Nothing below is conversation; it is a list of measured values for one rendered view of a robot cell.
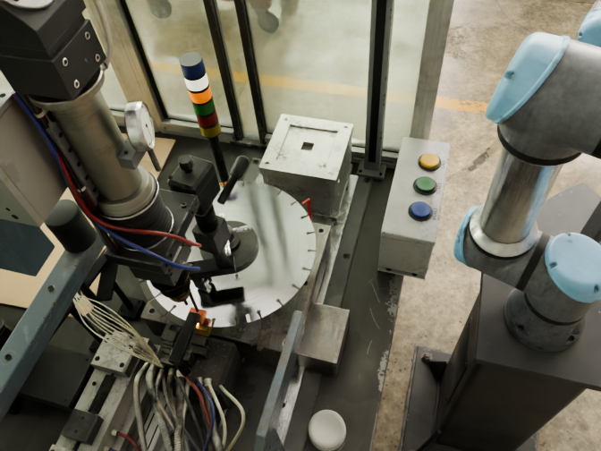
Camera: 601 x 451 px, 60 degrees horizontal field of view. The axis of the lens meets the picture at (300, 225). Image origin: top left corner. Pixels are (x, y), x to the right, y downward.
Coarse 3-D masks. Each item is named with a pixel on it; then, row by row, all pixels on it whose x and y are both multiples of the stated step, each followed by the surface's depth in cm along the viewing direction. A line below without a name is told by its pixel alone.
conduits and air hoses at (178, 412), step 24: (144, 360) 89; (168, 384) 88; (192, 384) 87; (168, 408) 85; (240, 408) 83; (120, 432) 90; (144, 432) 86; (168, 432) 83; (216, 432) 83; (240, 432) 82
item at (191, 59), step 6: (186, 54) 100; (192, 54) 100; (198, 54) 100; (180, 60) 99; (186, 60) 99; (192, 60) 99; (198, 60) 99; (186, 66) 98; (192, 66) 98; (198, 66) 99; (204, 66) 101; (186, 72) 100; (192, 72) 99; (198, 72) 100; (204, 72) 101; (192, 78) 100
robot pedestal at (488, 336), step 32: (480, 288) 112; (512, 288) 111; (480, 320) 108; (480, 352) 104; (512, 352) 103; (544, 352) 103; (576, 352) 102; (416, 384) 174; (448, 384) 148; (480, 384) 116; (512, 384) 111; (544, 384) 107; (576, 384) 100; (416, 416) 168; (448, 416) 140; (480, 416) 132; (512, 416) 126; (544, 416) 121; (416, 448) 162; (448, 448) 161; (480, 448) 154; (512, 448) 146
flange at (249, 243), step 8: (232, 224) 100; (240, 224) 100; (248, 232) 99; (240, 240) 97; (248, 240) 98; (256, 240) 98; (232, 248) 95; (240, 248) 97; (248, 248) 97; (256, 248) 97; (208, 256) 96; (240, 256) 96; (248, 256) 96; (240, 264) 95
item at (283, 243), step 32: (256, 192) 106; (192, 224) 102; (256, 224) 101; (288, 224) 101; (192, 256) 98; (256, 256) 97; (288, 256) 96; (192, 288) 94; (224, 288) 93; (256, 288) 93; (288, 288) 92; (224, 320) 89
